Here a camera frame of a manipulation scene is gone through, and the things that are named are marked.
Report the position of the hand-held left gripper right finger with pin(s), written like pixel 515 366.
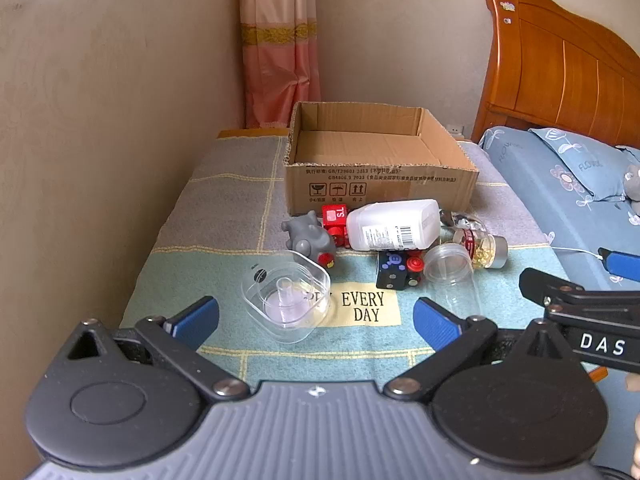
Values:
pixel 434 325

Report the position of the wooden bed headboard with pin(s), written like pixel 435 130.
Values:
pixel 560 70

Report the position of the white wall outlet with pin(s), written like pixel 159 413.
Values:
pixel 456 129

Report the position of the clear round plastic jar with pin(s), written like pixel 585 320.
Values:
pixel 447 265

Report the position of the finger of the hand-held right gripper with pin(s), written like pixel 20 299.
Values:
pixel 622 262
pixel 547 285

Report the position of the black toy train car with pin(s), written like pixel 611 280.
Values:
pixel 392 272

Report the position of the cardboard box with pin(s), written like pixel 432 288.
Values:
pixel 380 180

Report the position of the grey plush toy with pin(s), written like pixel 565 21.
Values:
pixel 634 180

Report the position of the red toy train car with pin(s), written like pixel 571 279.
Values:
pixel 334 217

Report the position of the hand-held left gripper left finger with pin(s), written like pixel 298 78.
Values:
pixel 196 317

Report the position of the grey hippo toy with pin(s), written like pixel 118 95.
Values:
pixel 307 237

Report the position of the clear square plastic container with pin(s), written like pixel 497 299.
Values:
pixel 285 305

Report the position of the white plastic swab bottle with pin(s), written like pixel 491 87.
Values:
pixel 385 225

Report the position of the blue floral pillow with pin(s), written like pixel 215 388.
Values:
pixel 575 160
pixel 525 195

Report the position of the small glass bottle gold flakes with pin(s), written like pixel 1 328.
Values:
pixel 487 250

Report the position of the pink striped curtain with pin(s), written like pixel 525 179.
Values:
pixel 280 60

